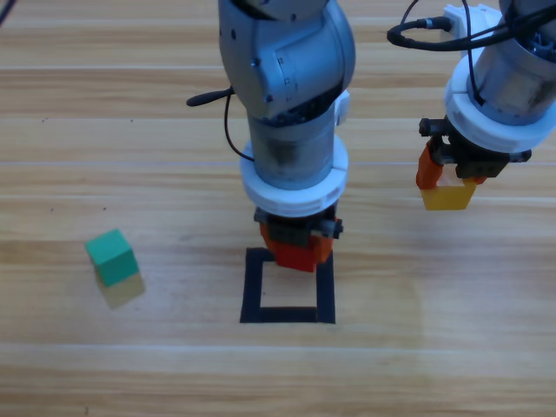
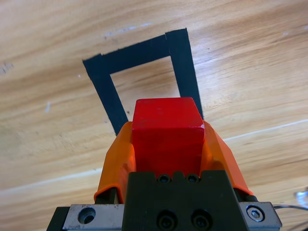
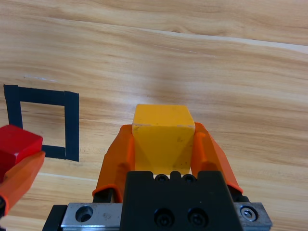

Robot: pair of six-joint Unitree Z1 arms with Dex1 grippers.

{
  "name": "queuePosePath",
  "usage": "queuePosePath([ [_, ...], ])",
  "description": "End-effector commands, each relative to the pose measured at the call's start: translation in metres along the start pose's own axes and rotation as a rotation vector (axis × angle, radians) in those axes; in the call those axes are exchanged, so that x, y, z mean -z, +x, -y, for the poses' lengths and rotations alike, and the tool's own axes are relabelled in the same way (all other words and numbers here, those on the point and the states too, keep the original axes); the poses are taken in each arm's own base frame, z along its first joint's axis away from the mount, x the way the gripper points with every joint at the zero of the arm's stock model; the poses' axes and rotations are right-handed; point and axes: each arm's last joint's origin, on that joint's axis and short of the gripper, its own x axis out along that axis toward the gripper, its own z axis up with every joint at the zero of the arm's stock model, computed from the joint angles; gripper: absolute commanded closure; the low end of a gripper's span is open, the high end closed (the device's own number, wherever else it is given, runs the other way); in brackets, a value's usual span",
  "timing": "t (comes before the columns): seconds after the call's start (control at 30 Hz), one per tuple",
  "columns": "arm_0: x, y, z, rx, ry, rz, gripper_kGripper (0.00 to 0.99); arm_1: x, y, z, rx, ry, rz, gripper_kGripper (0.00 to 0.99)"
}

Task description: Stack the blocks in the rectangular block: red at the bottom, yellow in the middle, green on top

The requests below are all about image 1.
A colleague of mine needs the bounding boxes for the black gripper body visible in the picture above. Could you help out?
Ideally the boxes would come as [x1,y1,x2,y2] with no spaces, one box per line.
[254,207,344,244]
[419,116,533,180]

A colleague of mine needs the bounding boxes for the red block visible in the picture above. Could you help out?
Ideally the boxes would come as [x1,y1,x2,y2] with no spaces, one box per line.
[275,242,319,274]

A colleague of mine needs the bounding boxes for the yellow block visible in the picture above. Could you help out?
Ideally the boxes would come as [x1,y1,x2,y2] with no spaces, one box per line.
[420,179,479,212]

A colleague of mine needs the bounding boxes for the green block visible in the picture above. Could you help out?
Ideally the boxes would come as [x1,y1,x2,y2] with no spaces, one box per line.
[84,228,141,288]

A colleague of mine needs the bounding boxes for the black tape square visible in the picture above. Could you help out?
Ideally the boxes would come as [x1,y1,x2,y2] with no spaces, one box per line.
[239,247,336,325]

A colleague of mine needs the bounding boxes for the thin black cable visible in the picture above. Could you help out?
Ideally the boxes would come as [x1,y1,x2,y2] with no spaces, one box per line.
[0,0,18,27]

